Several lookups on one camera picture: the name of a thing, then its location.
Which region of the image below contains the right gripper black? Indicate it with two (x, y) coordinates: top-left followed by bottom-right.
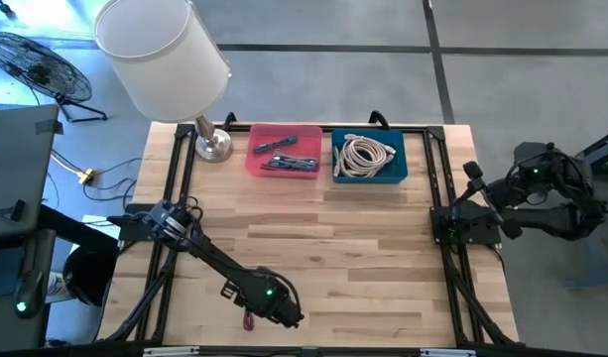
(448, 161), (524, 241)

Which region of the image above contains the teal braided USB cable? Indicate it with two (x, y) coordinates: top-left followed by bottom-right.
(252, 135), (300, 155)
(266, 156), (319, 173)

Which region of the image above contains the blue plastic bin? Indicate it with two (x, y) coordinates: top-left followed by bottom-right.
(330, 128), (410, 185)

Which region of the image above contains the blue-grey metal cart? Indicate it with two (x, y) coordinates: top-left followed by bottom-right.
(546, 126), (608, 292)

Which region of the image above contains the pink plastic bin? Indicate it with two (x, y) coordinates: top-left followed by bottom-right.
(245, 123), (324, 180)

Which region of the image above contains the black waste bin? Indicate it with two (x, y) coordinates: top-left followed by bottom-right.
(61, 241), (120, 307)

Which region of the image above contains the white printed bottle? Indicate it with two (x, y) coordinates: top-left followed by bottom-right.
(45, 270), (75, 304)

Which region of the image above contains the black computer mouse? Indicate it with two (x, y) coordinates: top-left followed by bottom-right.
(13, 269), (46, 321)

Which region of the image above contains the white shade table lamp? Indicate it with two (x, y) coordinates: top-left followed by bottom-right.
(93, 0), (234, 164)

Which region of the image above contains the black desk clip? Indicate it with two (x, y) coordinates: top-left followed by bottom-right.
(0, 198), (28, 223)

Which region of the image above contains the dark desk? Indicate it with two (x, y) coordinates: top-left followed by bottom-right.
(0, 227), (58, 351)

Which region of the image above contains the grey desk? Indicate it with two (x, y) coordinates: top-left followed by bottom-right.
(0, 103), (64, 242)

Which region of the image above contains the black floor fan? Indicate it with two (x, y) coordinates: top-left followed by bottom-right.
(0, 31), (109, 124)

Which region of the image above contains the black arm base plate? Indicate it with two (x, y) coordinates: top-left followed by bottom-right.
(429, 200), (504, 247)
(115, 201), (185, 245)

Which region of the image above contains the black aluminium table frame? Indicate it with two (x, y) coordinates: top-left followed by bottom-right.
(97, 111), (521, 357)

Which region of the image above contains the white metal bracket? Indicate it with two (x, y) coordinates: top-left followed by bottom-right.
(142, 346), (200, 357)
(420, 348), (478, 357)

